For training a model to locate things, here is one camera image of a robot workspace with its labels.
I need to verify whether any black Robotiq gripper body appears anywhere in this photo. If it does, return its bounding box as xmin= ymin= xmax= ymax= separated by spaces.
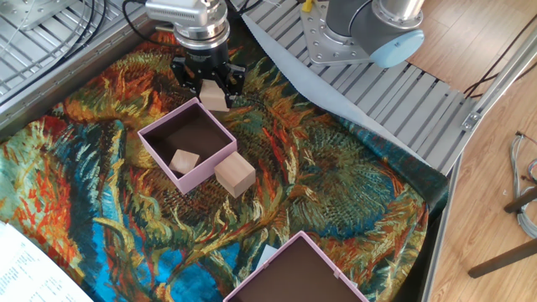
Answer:
xmin=180 ymin=45 xmax=232 ymax=80

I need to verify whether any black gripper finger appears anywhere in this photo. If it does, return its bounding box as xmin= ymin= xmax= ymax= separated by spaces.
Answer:
xmin=169 ymin=56 xmax=202 ymax=96
xmin=216 ymin=63 xmax=248 ymax=111

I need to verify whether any small wooden cube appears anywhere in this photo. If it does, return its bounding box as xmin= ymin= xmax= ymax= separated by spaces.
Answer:
xmin=198 ymin=79 xmax=231 ymax=113
xmin=169 ymin=148 xmax=201 ymax=176

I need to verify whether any large wooden cube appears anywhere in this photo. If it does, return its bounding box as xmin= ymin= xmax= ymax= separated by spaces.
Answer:
xmin=213 ymin=150 xmax=257 ymax=200

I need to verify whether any pink open gift box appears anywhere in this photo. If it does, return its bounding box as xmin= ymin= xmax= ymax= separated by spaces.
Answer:
xmin=137 ymin=96 xmax=239 ymax=195

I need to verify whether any pink gift box lid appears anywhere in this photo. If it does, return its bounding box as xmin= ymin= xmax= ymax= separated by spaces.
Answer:
xmin=222 ymin=229 xmax=370 ymax=302

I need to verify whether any sunflower painting print cloth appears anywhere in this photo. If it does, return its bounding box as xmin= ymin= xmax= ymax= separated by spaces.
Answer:
xmin=0 ymin=0 xmax=450 ymax=302

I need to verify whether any bare metal mounting plate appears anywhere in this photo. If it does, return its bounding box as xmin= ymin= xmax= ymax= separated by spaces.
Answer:
xmin=0 ymin=0 xmax=81 ymax=33

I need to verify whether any white printed paper sheet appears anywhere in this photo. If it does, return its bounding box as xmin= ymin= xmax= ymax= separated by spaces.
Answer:
xmin=0 ymin=220 xmax=96 ymax=302

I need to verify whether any dark brown furniture leg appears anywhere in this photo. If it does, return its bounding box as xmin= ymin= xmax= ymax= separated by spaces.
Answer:
xmin=467 ymin=237 xmax=537 ymax=280
xmin=503 ymin=185 xmax=537 ymax=215

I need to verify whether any black robot wrist cable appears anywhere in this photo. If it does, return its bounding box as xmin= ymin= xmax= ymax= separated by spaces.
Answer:
xmin=121 ymin=0 xmax=180 ymax=48

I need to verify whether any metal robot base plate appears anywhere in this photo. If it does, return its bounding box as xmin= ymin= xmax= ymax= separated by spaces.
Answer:
xmin=300 ymin=0 xmax=381 ymax=67

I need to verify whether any aluminium rail with corner bracket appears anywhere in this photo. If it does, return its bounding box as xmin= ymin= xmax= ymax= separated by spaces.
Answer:
xmin=460 ymin=24 xmax=537 ymax=132

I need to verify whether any grey cable bundle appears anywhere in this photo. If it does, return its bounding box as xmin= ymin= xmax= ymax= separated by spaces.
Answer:
xmin=508 ymin=130 xmax=537 ymax=240

